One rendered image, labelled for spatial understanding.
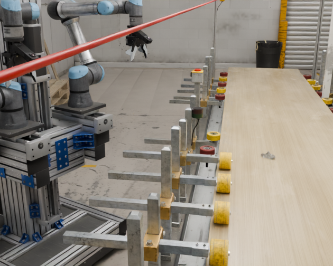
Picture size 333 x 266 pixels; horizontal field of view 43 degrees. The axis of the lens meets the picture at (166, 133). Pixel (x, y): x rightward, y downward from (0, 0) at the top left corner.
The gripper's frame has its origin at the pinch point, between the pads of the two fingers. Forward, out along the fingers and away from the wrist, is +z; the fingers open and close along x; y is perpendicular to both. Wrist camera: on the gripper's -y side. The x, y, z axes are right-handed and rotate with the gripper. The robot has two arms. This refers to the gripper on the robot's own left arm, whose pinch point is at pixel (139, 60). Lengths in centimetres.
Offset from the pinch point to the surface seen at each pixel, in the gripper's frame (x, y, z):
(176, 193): 58, -61, 45
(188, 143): 12, -41, 40
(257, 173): 27, -86, 42
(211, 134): -10, -43, 41
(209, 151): 13, -54, 41
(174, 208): 83, -75, 37
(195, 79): -32.3, -19.9, 14.8
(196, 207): 80, -82, 36
